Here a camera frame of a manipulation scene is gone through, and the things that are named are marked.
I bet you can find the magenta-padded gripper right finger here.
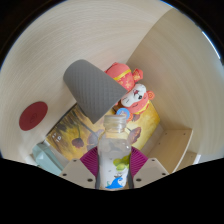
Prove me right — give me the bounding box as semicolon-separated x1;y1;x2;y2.
128;145;170;190

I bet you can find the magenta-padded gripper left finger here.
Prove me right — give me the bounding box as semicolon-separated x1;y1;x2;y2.
59;145;101;190

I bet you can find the clear plastic drink bottle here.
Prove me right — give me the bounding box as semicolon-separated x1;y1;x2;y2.
95;114;133;191

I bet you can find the yellow poppy flower painting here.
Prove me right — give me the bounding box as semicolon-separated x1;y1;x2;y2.
44;99;161;161

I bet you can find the pale teal faceted vase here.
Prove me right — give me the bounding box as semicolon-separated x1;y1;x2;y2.
31;141;64;176

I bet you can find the flat round red coaster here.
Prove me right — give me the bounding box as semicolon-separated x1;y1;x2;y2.
18;101;49;132

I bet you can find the red plush toy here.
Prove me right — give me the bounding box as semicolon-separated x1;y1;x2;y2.
104;62;156;122

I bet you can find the grey ribbed mug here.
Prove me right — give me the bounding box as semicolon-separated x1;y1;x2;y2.
62;59;128;125

